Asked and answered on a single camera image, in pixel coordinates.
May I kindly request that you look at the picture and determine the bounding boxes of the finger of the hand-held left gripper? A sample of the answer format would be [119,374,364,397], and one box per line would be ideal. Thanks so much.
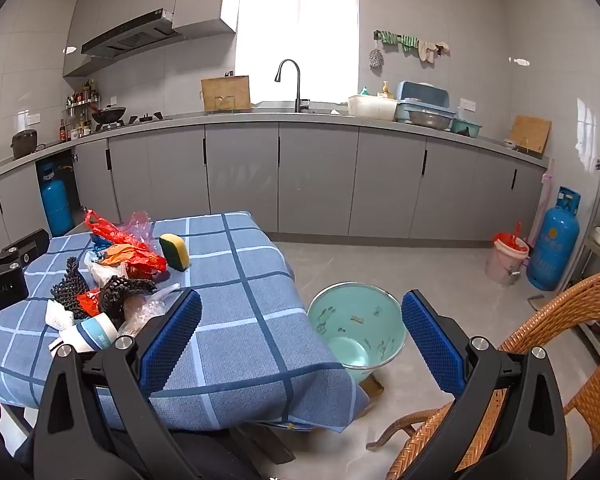
[0,228,50,281]

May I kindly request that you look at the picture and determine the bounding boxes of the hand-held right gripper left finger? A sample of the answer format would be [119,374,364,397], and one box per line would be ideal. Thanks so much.
[32,289,203,480]

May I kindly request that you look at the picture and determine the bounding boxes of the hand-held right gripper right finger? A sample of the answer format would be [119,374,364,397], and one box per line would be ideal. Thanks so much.
[401,289,573,480]

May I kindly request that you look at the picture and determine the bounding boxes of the black foam net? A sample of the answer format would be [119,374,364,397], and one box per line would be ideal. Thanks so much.
[98,275,158,328]
[51,257,90,318]

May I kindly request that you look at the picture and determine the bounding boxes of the white blue paper cup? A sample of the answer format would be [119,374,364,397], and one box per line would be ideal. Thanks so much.
[50,312,119,358]

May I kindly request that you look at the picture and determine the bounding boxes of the teal trash bin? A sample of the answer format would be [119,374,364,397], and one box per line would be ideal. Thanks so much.
[306,281,407,385]

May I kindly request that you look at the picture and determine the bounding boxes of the yellow green sponge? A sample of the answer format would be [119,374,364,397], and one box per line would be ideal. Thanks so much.
[159,232,191,272]

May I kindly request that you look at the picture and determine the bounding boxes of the clear plastic bag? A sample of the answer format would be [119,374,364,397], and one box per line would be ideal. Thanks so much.
[117,282,181,338]

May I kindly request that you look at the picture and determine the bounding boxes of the white crumpled tissue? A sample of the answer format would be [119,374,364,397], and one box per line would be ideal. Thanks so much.
[45,299,76,332]

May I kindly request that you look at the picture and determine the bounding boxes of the blue gas cylinder under counter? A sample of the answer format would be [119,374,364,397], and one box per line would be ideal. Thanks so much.
[37,161,75,237]

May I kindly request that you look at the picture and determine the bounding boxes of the red yellow snack packet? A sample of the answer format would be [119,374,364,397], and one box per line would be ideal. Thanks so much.
[127,264,171,283]

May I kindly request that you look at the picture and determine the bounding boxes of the shiny red wrapper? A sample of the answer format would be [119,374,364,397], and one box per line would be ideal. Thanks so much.
[76,290,103,318]

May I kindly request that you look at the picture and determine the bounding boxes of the orange snack wrapper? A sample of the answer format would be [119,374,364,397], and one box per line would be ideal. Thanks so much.
[100,243,168,273]

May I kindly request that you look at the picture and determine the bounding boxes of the white plastic bag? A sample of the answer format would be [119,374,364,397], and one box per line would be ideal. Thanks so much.
[84,251,128,286]

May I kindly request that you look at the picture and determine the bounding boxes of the blue checkered tablecloth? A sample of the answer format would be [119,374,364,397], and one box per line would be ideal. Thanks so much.
[0,211,371,433]

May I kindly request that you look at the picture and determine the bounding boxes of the red plastic bag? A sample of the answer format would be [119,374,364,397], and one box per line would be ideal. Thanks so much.
[84,209,153,251]

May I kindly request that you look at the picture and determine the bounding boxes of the dark rice cooker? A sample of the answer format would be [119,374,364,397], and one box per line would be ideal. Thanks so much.
[11,129,40,160]

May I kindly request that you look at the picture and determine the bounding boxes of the pink translucent plastic bag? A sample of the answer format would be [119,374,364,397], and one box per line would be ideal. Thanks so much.
[122,211,153,241]

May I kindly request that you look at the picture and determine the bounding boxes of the row of seasoning bottles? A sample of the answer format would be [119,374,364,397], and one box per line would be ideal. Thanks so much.
[58,115,93,142]

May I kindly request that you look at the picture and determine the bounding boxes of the brown wicker chair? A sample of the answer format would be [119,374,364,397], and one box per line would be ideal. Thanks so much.
[366,267,600,480]

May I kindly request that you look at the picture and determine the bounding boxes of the tall blue gas cylinder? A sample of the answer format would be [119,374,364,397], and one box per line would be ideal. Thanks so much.
[526,186,581,292]

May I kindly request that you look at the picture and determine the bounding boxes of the black wok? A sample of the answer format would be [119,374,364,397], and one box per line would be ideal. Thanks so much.
[91,102,127,126]

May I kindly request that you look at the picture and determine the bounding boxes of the spice rack with bottles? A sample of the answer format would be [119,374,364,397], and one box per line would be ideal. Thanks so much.
[65,78,102,111]

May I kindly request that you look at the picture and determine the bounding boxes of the black gas stove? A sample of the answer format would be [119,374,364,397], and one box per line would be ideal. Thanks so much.
[96,112,173,131]

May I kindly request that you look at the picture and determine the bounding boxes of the pink plastic tool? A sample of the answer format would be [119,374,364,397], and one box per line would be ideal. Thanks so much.
[530,158,555,246]

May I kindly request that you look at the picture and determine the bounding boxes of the metal storage shelf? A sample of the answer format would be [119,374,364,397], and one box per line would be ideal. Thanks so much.
[560,150,600,356]

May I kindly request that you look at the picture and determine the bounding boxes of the grey kitchen counter cabinets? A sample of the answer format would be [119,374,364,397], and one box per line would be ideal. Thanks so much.
[0,107,551,261]

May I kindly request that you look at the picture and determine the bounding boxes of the teal plastic basket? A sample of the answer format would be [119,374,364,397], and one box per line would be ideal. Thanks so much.
[450,117,482,139]

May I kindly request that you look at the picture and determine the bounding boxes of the metal bowl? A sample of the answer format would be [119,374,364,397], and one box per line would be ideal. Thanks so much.
[408,109,451,129]

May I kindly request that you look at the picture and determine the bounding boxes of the small wooden cutting board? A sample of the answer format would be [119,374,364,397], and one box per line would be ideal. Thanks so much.
[505,115,552,156]

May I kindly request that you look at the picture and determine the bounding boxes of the black range hood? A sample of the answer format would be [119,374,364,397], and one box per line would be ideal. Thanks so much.
[81,8,181,57]

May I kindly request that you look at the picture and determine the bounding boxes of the white plastic basin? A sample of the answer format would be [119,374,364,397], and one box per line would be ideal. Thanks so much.
[348,95,398,122]

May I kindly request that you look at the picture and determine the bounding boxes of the blue dish rack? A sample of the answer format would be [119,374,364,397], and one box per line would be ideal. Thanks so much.
[395,80,457,130]

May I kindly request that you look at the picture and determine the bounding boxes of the large wooden cutting board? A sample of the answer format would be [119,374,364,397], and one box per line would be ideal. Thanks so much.
[200,75,253,112]

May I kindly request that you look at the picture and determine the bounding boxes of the dark curved faucet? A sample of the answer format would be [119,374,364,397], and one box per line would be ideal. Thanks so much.
[274,59,311,113]

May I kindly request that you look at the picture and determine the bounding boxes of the beige hanging gloves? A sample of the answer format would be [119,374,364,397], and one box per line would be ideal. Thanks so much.
[418,40,451,65]

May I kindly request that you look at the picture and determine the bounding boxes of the bright window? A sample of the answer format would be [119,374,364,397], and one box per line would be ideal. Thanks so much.
[235,0,360,106]

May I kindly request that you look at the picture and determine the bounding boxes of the grey wall cabinets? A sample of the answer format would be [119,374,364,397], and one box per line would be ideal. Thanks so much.
[62,0,244,78]

